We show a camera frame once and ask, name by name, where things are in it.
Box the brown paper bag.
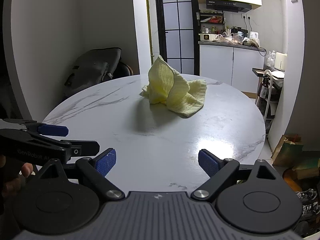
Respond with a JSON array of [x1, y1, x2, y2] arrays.
[[271, 134, 304, 167]]

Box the dark glass bottle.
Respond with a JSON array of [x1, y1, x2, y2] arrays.
[[257, 75, 269, 99]]

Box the white bent hose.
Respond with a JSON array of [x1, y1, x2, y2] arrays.
[[262, 69, 274, 120]]

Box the white box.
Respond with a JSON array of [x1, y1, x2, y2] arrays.
[[274, 52, 288, 71]]

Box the black countertop appliance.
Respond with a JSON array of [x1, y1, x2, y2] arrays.
[[230, 26, 248, 37]]

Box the black spice rack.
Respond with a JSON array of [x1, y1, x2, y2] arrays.
[[199, 10, 225, 34]]

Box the white countertop appliance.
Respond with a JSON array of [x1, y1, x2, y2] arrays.
[[199, 33, 218, 42]]

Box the yellow towel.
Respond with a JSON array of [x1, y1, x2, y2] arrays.
[[140, 54, 208, 118]]

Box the white base cabinet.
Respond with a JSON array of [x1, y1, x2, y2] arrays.
[[198, 41, 267, 93]]

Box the person's left hand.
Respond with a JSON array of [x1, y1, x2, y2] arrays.
[[0, 155, 34, 198]]

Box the dark chair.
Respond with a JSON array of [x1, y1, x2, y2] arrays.
[[114, 61, 133, 79]]

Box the orange container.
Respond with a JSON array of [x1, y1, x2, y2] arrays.
[[283, 169, 303, 192]]

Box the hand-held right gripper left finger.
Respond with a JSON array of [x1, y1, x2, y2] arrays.
[[35, 148, 125, 202]]

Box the black range hood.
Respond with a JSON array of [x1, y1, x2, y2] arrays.
[[206, 0, 252, 13]]

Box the black framed glass door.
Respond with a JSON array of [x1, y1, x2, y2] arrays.
[[154, 0, 200, 77]]

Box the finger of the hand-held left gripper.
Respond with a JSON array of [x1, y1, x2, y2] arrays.
[[4, 119, 69, 137], [71, 140, 101, 157]]

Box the grey sneaker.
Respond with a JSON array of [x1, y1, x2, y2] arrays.
[[296, 189, 316, 201], [301, 202, 318, 221]]

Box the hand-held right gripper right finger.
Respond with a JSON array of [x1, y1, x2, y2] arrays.
[[191, 149, 282, 202]]

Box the plastic bags of food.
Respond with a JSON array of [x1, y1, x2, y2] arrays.
[[215, 32, 244, 46]]

